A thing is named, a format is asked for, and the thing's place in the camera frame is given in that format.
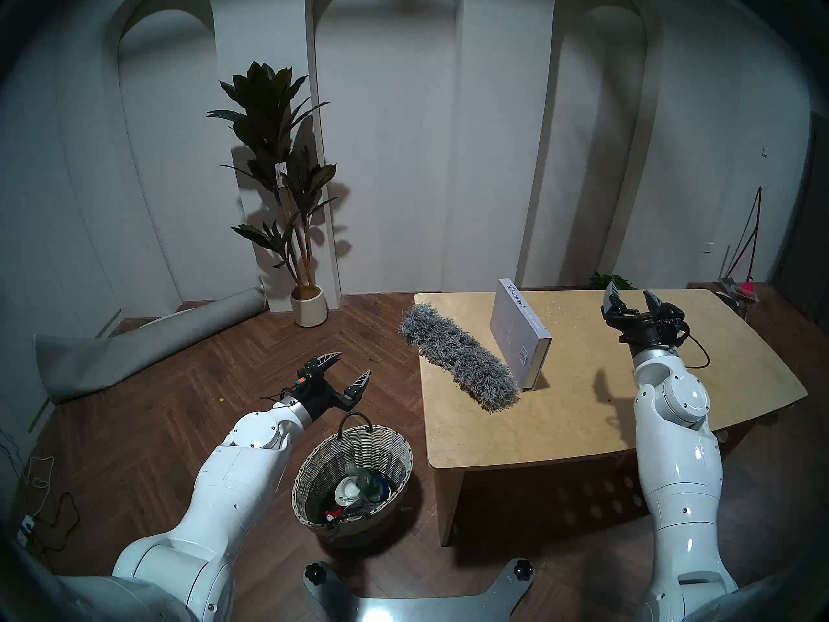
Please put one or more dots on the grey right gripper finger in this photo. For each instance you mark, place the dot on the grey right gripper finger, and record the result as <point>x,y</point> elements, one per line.
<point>667,314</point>
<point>613,306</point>

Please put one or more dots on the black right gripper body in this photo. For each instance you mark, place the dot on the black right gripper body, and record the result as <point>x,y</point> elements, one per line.
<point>654,335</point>

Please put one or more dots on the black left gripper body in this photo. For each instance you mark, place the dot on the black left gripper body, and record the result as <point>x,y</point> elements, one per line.
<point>317,397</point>

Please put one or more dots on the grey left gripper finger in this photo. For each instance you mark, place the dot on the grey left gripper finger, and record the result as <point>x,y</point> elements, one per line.
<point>356,394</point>
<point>320,367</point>

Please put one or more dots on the clear green-label water bottle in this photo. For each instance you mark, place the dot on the clear green-label water bottle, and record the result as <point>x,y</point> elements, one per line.
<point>366,481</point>

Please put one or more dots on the grey box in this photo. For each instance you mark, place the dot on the grey box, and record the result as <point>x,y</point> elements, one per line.
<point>511,329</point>

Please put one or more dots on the grey fluffy duster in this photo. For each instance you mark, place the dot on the grey fluffy duster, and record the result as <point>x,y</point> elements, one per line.
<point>466,361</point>

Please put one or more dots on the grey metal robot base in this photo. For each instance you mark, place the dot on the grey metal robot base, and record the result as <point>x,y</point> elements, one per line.
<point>421,608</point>

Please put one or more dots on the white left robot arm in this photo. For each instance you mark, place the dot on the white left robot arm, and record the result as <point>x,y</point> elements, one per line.
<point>220,484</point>

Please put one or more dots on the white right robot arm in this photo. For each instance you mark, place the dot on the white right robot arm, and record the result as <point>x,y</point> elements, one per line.
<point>680,484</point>

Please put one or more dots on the woven wicker basket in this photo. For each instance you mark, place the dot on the woven wicker basket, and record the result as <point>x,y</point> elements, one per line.
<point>324,459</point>

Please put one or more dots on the small green plant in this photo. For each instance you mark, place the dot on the small green plant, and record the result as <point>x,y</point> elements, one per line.
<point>605,280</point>

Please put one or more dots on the grey dustpan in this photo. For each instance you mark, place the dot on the grey dustpan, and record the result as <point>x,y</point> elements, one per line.
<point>728,287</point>

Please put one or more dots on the red pole broom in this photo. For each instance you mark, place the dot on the red pole broom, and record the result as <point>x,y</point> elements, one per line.
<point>748,287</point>

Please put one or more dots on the blue item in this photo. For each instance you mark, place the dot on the blue item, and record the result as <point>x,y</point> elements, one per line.
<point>383,489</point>

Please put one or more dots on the white cup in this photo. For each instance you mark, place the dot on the white cup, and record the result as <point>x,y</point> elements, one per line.
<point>346,494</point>

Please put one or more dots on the light wooden table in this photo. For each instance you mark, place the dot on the light wooden table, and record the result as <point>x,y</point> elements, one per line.
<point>583,420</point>

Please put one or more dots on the small red item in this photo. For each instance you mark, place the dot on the small red item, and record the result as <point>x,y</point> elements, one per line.
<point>333,514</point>

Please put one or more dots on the black base knob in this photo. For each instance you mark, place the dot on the black base knob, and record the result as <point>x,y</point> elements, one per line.
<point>314,573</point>
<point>522,569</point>

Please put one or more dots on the rolled grey carpet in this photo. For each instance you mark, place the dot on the rolled grey carpet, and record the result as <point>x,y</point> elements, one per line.
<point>129,348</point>

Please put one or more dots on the white plant tag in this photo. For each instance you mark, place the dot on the white plant tag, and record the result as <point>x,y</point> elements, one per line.
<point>282,173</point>

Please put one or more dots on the tall potted plant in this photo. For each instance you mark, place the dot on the tall potted plant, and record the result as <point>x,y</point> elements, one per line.
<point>272,109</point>

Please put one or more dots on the white power strip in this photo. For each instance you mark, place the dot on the white power strip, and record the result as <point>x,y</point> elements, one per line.
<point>26,529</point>

